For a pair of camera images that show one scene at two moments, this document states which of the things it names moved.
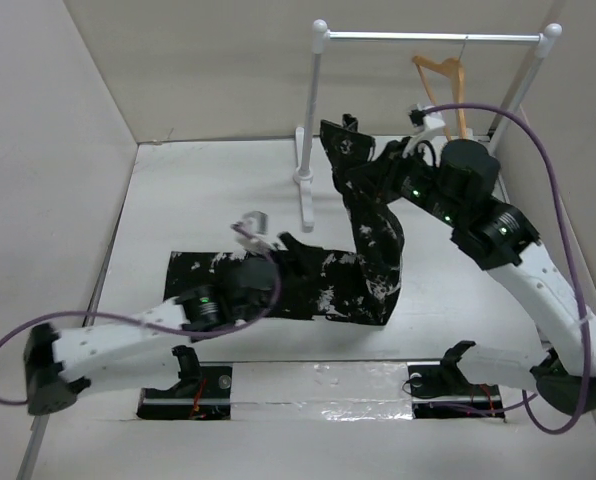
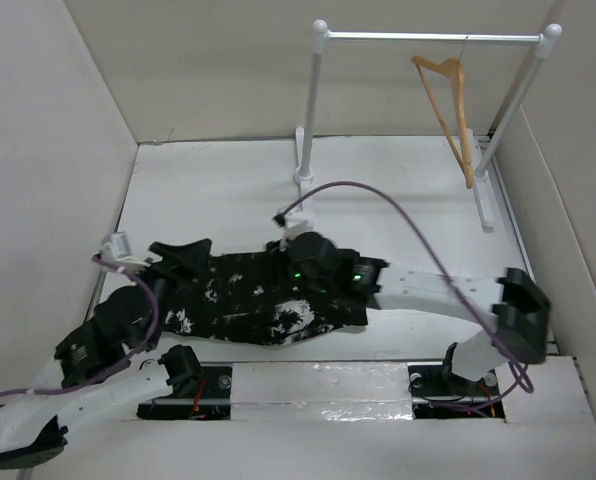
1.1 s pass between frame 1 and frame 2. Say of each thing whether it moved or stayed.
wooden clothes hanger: stayed
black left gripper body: moved
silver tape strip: stayed
